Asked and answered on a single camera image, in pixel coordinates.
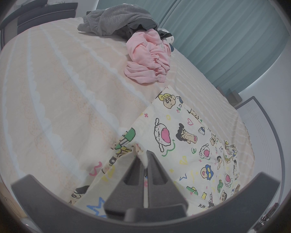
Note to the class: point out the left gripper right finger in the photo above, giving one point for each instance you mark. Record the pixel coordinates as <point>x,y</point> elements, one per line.
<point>162,188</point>

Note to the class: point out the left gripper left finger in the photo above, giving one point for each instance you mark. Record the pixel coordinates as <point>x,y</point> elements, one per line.
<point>131,186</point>

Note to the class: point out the white printed pyjama top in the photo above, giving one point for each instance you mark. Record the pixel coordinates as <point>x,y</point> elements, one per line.
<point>189,159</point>

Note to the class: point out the grey bedside table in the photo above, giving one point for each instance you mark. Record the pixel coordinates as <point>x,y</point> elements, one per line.
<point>230,97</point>

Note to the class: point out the bed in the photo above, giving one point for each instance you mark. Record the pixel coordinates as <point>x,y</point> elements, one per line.
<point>63,93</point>

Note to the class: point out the pink garment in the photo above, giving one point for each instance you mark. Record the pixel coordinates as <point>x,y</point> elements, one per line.
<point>145,57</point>

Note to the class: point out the dark blue garment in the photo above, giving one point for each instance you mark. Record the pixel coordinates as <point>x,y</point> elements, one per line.
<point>171,48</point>

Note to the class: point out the white garment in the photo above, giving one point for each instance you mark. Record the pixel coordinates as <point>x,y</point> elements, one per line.
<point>168,39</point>

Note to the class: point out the black garment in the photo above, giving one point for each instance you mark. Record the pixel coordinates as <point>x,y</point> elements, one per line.
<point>140,24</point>

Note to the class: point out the grey garment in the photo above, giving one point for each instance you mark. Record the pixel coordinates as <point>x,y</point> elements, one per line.
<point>111,20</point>

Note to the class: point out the black chest of drawers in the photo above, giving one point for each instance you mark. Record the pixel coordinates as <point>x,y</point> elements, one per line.
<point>38,16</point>

